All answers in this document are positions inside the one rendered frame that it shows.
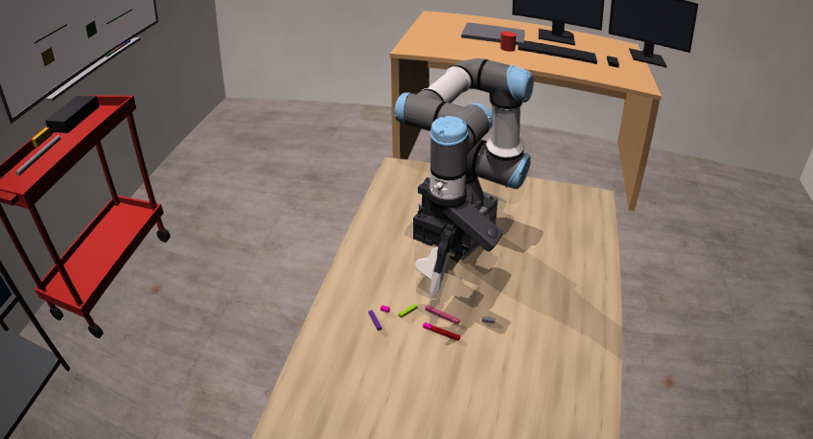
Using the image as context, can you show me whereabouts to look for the pink rod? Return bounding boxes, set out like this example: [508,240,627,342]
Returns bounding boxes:
[425,305,460,324]

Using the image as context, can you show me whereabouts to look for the red rod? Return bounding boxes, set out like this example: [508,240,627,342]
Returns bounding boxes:
[431,326,460,341]

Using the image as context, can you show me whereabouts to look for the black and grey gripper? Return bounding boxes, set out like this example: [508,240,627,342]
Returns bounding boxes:
[413,177,471,299]

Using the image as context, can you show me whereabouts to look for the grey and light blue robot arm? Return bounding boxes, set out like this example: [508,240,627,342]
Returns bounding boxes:
[395,58,534,251]

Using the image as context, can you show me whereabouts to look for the purple rod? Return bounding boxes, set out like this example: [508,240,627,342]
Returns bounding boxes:
[368,310,382,331]

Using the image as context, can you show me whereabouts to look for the lime green rod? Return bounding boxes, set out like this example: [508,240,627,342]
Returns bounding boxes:
[399,304,417,318]

